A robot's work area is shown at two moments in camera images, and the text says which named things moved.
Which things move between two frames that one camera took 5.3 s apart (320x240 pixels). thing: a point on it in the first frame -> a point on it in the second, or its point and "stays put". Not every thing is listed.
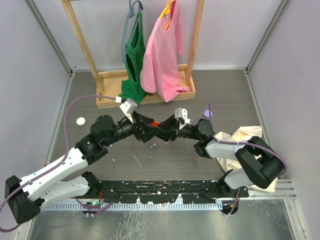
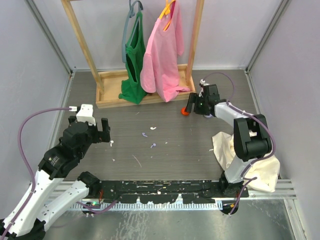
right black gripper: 170,123 -> 193,98
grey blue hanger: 130,14 stays put
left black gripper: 142,133 -> 102,136
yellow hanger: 166,11 stays put
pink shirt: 159,66 stays put
